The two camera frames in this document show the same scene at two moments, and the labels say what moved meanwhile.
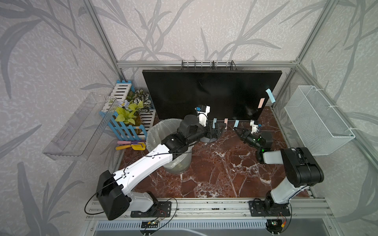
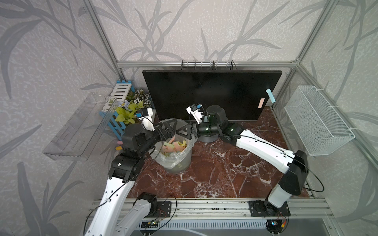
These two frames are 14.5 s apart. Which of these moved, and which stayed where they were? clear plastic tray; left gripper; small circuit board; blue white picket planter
Moved: left gripper
Stayed: small circuit board; clear plastic tray; blue white picket planter
